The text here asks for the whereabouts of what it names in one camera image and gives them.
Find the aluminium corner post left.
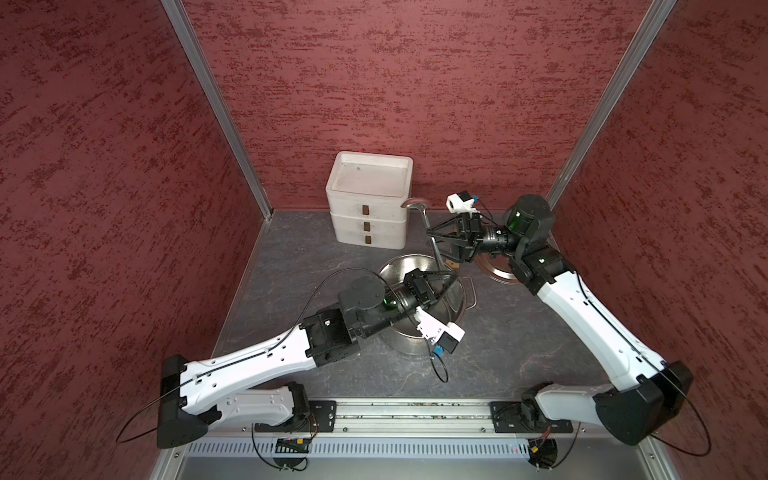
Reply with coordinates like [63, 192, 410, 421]
[161, 0, 273, 221]

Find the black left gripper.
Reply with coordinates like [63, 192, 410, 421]
[358, 267, 457, 337]

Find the small green circuit board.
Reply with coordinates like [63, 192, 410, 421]
[274, 438, 312, 455]

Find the aluminium corner post right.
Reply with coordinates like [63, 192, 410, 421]
[546, 0, 676, 208]

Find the aluminium corner post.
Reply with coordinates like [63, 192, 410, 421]
[546, 0, 676, 208]
[161, 0, 273, 221]

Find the white three-drawer organizer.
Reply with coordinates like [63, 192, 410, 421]
[326, 151, 413, 250]

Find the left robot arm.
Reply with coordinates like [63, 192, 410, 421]
[156, 269, 463, 449]

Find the stainless steel pot lid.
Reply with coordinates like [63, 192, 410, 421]
[475, 253, 519, 284]

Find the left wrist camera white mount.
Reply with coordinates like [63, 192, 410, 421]
[414, 307, 465, 355]

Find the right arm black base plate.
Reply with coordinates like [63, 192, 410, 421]
[489, 401, 574, 434]

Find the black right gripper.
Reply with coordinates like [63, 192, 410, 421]
[425, 211, 526, 261]

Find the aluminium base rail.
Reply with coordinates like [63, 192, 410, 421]
[151, 398, 679, 479]

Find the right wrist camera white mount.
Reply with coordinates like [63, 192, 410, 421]
[446, 191, 478, 214]

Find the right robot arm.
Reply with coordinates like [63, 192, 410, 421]
[427, 192, 693, 445]

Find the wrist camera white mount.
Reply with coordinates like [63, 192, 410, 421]
[446, 191, 478, 214]
[414, 307, 465, 355]

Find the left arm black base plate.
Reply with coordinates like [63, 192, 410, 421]
[255, 400, 338, 434]

